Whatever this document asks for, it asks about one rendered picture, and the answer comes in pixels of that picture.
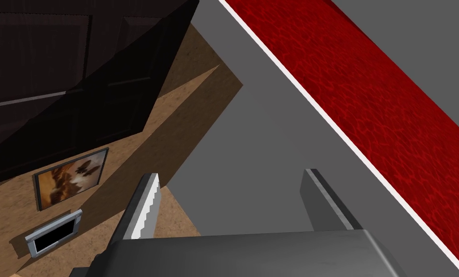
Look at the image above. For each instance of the dark brown panelled door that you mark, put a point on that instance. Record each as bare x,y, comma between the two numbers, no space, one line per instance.
60,77

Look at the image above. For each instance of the framed brown wall picture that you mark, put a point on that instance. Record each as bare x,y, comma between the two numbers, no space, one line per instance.
71,177

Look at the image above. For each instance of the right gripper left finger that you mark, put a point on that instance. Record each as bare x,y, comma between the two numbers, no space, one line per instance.
139,209

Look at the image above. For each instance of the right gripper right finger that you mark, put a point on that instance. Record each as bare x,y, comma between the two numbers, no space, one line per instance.
325,204

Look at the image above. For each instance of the silver framed black screen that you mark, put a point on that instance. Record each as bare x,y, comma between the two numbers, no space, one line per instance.
53,232

